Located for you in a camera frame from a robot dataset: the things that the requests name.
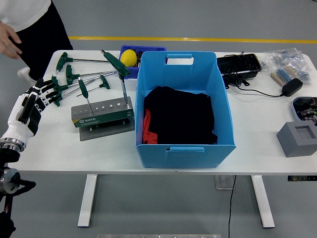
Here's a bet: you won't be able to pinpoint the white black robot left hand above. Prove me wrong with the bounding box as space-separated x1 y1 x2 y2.
1 78 55 142

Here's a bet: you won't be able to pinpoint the person's right hand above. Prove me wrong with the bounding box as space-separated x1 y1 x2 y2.
0 21 23 60

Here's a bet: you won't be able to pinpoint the thin green T-handle hex key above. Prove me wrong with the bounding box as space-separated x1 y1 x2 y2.
78 79 93 111

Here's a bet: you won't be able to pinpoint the green grey SATA tool stand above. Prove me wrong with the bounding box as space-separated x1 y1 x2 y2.
71 100 136 142

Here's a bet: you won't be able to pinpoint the large green T-handle hex key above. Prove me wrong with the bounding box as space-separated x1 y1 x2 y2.
100 50 131 105

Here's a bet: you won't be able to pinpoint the large blue plastic box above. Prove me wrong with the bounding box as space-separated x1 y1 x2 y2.
135 51 237 170

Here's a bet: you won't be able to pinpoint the person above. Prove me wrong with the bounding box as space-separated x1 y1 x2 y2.
0 0 74 85

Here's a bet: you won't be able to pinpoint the white table leg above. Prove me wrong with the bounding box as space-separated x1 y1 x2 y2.
250 175 276 229
77 174 99 228

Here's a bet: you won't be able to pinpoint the yellow ball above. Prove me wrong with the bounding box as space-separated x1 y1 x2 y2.
120 49 137 67

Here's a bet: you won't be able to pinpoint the red cloth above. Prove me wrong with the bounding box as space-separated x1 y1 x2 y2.
142 109 159 145

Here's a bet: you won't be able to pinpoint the small dark blue bin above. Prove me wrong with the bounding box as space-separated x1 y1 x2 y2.
119 44 167 79

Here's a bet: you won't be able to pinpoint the black cloth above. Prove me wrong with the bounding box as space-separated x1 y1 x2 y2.
143 86 218 145

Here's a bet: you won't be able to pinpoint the metal plate under table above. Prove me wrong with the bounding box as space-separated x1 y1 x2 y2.
214 175 235 190

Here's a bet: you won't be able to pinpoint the black plastic tray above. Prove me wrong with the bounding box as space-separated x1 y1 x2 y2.
216 53 263 75

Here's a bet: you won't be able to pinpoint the taped resistor strip bundle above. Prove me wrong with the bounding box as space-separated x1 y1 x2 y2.
270 65 298 87

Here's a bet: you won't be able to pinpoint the grey block with square recess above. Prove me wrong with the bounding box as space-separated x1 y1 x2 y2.
276 120 317 158

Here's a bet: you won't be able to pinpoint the clear plastic parts bags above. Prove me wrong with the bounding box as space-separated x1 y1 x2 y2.
260 47 313 87

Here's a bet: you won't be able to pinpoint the black power adapter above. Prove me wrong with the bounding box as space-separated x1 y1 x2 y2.
280 78 304 98

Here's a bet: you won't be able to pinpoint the black table control panel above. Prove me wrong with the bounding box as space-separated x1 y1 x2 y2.
287 175 317 182

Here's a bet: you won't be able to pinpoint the light blue parts tray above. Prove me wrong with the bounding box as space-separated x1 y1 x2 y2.
292 96 317 122

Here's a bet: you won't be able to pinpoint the short green T-handle hex key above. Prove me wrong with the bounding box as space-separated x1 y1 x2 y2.
76 74 110 97

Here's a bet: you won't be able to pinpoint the black mounting bracket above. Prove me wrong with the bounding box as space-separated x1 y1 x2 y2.
222 73 251 89

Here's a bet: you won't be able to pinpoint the black floor cable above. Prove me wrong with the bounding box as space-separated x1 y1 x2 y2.
227 175 237 238

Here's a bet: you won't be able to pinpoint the black adapter cable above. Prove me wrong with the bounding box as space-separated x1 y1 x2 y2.
226 51 284 98

